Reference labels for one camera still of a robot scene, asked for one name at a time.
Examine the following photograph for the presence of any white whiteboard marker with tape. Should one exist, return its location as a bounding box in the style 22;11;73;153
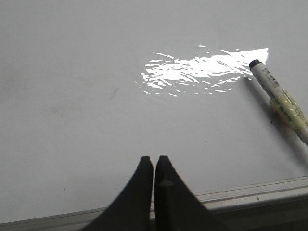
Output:
249;59;308;144

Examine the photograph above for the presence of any white whiteboard with aluminium frame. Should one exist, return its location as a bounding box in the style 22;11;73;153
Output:
0;0;308;223

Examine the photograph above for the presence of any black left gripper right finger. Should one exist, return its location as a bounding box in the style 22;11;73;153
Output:
154;156;229;231

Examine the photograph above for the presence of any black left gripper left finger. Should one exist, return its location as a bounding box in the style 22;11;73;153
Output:
82;156;154;231

